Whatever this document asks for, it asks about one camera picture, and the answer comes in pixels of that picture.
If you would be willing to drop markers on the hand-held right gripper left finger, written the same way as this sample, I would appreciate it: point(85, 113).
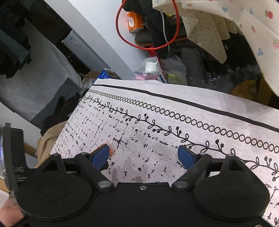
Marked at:
point(101, 156)

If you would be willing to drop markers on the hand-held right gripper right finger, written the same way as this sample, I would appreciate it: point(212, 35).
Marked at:
point(185, 156)

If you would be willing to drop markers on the small orange snack packet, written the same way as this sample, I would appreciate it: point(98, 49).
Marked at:
point(111, 150)

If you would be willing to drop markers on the person's left hand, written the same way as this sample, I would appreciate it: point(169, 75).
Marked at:
point(8, 214)

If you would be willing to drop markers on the white black-printed cloth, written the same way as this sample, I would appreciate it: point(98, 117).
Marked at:
point(174, 122)

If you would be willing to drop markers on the beige cloth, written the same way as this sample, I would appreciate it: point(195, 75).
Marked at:
point(48, 141)

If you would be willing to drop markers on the dark grey panel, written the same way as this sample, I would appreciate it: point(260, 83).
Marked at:
point(58, 96)

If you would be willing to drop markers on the blue plastic bag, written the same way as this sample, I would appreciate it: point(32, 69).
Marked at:
point(103, 75)

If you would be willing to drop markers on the flattened cardboard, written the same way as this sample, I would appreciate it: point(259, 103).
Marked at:
point(91, 74)

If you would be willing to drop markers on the clear plastic bag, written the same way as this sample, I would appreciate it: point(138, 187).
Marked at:
point(174, 72)

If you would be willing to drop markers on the clear container with pink contents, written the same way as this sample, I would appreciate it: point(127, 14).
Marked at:
point(143, 76)

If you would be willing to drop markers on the mustard brown board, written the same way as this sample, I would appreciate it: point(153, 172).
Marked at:
point(246, 89)

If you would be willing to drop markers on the grey fuzzy cloth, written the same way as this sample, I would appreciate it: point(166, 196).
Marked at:
point(237, 76)

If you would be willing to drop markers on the white cup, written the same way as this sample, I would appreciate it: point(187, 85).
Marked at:
point(150, 66)

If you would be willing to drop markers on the grey pipe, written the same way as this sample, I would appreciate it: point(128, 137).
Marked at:
point(15, 48)

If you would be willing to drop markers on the long white device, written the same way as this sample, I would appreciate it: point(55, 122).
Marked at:
point(82, 48)

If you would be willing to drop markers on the dark wooden-edged stool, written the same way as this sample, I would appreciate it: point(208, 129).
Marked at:
point(143, 40)

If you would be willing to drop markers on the small orange box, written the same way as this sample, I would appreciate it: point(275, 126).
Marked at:
point(136, 24)

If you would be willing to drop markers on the black fuzzy cloth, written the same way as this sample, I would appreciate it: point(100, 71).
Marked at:
point(152, 21)

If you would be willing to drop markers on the cream floral cloth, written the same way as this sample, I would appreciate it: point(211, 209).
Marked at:
point(250, 17)

